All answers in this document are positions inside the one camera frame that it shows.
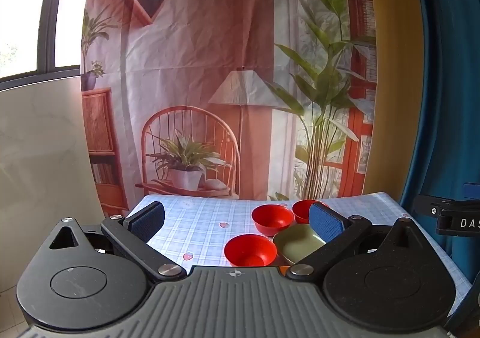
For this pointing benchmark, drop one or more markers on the green plastic bowl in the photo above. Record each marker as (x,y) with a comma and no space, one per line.
(298,246)

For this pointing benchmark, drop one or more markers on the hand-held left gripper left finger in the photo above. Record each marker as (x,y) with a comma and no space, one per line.
(150,223)

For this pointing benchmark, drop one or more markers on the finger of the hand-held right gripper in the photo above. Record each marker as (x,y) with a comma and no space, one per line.
(425,203)
(472,190)

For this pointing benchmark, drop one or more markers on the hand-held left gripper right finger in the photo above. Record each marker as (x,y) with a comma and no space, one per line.
(324,223)

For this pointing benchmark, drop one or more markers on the blue curtain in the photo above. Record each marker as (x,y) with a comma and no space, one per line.
(446,98)

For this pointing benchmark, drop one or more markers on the red plastic bowl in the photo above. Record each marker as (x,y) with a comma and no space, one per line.
(272,218)
(249,250)
(302,212)

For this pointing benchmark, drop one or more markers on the printed room scene backdrop cloth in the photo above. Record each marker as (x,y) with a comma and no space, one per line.
(210,60)

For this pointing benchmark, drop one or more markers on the blue checked tablecloth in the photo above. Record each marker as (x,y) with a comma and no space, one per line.
(198,225)

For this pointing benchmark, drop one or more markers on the black window frame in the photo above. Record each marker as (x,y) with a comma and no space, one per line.
(48,12)

